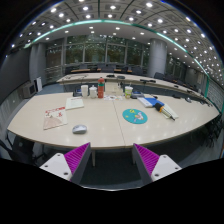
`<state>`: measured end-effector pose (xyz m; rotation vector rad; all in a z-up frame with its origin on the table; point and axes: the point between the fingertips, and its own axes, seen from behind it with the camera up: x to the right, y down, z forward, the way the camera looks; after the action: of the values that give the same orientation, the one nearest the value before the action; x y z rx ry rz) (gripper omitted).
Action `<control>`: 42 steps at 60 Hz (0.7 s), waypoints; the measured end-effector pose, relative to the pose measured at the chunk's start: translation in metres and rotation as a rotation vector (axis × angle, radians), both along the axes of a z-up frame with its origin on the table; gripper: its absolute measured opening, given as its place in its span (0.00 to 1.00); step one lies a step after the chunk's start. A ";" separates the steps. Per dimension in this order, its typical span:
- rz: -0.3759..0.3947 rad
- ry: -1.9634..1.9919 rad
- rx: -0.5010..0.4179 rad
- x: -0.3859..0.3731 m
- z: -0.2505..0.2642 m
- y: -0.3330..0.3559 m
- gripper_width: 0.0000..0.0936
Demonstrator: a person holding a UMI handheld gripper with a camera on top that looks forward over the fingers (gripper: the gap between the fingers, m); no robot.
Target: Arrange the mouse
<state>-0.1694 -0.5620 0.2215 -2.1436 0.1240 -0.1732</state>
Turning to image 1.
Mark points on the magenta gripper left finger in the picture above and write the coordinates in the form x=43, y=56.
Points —
x=69, y=166

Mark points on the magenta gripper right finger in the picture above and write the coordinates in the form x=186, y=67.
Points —
x=152, y=166

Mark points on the grey computer mouse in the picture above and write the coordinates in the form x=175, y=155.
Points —
x=79, y=129

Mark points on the round teal mouse pad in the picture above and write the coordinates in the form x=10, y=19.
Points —
x=134, y=116

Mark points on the red and white magazine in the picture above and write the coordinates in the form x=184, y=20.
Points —
x=54, y=118

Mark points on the black office chair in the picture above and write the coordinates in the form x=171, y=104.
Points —
x=20, y=151

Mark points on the black yellow handheld tool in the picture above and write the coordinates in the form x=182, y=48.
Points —
x=160, y=108

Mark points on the white paper booklet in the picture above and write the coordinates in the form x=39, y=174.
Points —
x=74, y=102

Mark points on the blue folder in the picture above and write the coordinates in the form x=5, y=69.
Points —
x=153, y=101

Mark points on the round patterned coaster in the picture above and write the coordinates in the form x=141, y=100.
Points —
x=110, y=97

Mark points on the white paper cup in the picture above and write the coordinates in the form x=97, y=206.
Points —
x=84, y=90

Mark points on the white lidded cup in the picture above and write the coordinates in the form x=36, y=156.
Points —
x=93, y=92

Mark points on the red drink bottle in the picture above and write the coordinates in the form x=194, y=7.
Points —
x=100, y=87

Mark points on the grey box appliance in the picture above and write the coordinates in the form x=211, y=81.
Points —
x=28, y=90

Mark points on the long rear conference table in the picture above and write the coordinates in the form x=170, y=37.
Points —
x=126, y=79

